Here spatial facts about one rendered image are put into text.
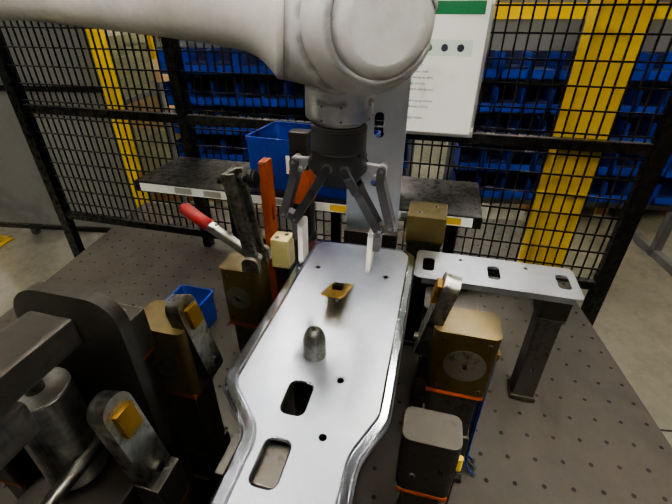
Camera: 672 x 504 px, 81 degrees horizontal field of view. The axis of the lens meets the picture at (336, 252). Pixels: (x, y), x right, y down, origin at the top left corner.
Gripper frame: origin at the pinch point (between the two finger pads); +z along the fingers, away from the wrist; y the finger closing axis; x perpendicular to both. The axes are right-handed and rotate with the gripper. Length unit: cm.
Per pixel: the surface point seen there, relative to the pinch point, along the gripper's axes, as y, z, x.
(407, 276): 11.4, 9.4, 10.1
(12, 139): -235, 39, 130
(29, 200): -241, 80, 129
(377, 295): 7.0, 9.2, 2.5
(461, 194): 21.0, 5.9, 44.3
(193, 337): -14.2, 4.1, -19.4
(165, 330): -17.2, 2.7, -20.5
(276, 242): -12.6, 3.6, 5.7
